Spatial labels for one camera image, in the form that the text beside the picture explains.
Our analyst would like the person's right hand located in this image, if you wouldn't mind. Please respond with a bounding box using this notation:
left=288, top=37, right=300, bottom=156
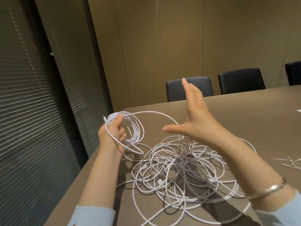
left=162, top=77, right=226, bottom=146

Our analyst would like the person's left hand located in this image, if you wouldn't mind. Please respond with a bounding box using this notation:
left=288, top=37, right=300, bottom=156
left=98, top=114, right=127, bottom=159

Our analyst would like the pile of white cables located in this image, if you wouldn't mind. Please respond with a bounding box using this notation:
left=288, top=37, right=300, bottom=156
left=116, top=135, right=258, bottom=226

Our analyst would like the person's left forearm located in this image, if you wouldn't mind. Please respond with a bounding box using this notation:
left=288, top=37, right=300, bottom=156
left=68, top=147, right=125, bottom=226

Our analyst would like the dark meeting chair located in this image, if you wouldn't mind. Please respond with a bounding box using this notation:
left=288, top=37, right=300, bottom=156
left=217, top=68, right=266, bottom=95
left=166, top=77, right=214, bottom=102
left=285, top=60, right=301, bottom=86

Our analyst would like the brown table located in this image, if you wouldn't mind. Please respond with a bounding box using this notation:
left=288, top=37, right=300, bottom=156
left=43, top=84, right=301, bottom=226

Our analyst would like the glass partition with grey blinds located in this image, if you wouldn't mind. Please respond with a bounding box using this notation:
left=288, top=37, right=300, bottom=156
left=0, top=0, right=114, bottom=226

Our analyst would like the bunch of white twist ties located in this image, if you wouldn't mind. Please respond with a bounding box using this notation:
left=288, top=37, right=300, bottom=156
left=270, top=157, right=301, bottom=171

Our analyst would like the silver bracelet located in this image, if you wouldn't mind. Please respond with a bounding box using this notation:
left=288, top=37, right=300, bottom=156
left=246, top=177, right=288, bottom=200

